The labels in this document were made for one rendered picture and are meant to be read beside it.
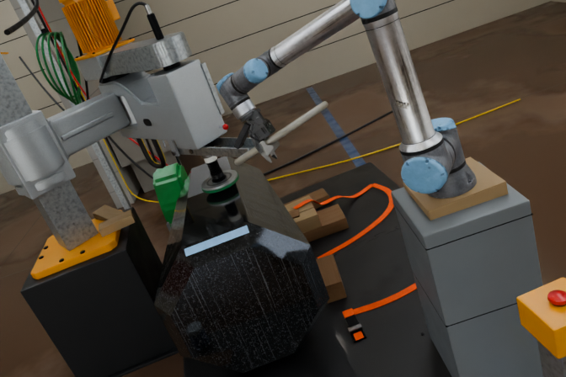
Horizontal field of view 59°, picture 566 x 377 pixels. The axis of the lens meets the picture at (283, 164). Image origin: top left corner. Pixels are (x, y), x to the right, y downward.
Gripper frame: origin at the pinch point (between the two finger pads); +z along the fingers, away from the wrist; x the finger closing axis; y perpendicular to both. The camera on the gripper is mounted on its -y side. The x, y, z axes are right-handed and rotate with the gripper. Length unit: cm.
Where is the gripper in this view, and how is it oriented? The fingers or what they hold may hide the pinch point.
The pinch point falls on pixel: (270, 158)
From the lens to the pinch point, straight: 203.7
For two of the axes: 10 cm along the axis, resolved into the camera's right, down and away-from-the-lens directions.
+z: 5.5, 8.3, 0.6
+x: 3.2, -2.8, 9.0
